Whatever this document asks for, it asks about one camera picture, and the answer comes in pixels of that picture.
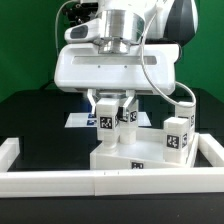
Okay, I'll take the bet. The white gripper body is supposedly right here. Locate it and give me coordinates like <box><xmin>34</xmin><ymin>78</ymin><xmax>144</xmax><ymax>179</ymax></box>
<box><xmin>54</xmin><ymin>19</ymin><xmax>176</xmax><ymax>95</ymax></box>

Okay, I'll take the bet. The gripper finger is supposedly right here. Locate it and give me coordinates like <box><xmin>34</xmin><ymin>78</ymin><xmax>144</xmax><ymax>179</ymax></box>
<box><xmin>87</xmin><ymin>89</ymin><xmax>99</xmax><ymax>115</ymax></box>
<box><xmin>121</xmin><ymin>90</ymin><xmax>136</xmax><ymax>117</ymax></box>

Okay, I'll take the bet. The white square table top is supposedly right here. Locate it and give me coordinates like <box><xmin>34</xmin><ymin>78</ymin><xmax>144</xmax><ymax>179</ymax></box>
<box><xmin>90</xmin><ymin>128</ymin><xmax>199</xmax><ymax>170</ymax></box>

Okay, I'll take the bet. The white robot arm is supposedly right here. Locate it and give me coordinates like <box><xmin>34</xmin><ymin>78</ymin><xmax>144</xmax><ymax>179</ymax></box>
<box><xmin>54</xmin><ymin>0</ymin><xmax>198</xmax><ymax>116</ymax></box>

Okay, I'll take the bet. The white marker sheet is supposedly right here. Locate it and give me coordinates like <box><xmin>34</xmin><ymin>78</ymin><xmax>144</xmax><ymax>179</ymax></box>
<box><xmin>65</xmin><ymin>112</ymin><xmax>151</xmax><ymax>128</ymax></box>

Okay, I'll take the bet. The white U-shaped fence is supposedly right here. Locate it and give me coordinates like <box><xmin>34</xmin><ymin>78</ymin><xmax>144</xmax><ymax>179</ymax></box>
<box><xmin>0</xmin><ymin>134</ymin><xmax>224</xmax><ymax>198</ymax></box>

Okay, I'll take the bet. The black cable bundle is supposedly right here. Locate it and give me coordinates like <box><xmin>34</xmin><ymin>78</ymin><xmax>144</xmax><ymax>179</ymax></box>
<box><xmin>39</xmin><ymin>79</ymin><xmax>59</xmax><ymax>92</ymax></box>

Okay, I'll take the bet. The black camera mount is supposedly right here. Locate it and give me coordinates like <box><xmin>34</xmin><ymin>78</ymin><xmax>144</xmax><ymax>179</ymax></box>
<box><xmin>62</xmin><ymin>3</ymin><xmax>98</xmax><ymax>26</ymax></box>

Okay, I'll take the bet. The white cable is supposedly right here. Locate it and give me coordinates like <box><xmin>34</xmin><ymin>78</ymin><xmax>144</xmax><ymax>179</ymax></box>
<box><xmin>54</xmin><ymin>0</ymin><xmax>78</xmax><ymax>81</ymax></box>

